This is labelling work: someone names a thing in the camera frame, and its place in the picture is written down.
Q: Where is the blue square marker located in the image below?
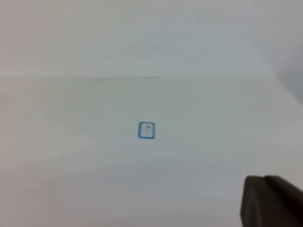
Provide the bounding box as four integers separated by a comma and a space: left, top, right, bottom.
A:
138, 122, 156, 139

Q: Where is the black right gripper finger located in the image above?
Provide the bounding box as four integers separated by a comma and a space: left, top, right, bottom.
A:
240, 175, 303, 227

